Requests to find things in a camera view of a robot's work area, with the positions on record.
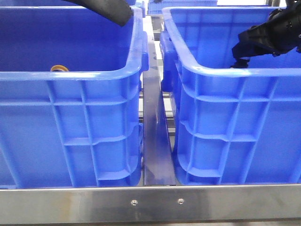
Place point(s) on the red mushroom push button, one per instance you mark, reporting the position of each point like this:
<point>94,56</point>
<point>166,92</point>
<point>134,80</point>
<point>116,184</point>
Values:
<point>241,63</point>

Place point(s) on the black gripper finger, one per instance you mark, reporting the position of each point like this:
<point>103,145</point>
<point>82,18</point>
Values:
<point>117,11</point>

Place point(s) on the large blue plastic bin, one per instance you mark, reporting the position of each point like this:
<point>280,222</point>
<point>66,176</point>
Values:
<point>233,126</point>
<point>69,129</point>

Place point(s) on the large blue plastic bin left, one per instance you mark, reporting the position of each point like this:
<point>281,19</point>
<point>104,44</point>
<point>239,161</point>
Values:
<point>69,129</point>

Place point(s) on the steel centre divider bar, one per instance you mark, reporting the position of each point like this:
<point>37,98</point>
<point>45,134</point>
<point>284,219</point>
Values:
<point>158,164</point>

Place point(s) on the yellow mushroom push button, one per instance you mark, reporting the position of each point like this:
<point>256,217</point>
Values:
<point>59,68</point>

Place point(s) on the large blue plastic bin right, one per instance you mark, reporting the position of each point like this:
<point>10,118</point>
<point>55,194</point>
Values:
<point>233,126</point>

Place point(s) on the low blue crate far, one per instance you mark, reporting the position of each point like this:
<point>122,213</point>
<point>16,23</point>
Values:
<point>155,6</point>

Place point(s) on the steel shelf rail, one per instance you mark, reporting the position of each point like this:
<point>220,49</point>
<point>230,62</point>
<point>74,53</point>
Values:
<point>150,204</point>

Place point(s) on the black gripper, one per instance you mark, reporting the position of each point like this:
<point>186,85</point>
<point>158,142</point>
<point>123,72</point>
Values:
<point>279,35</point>

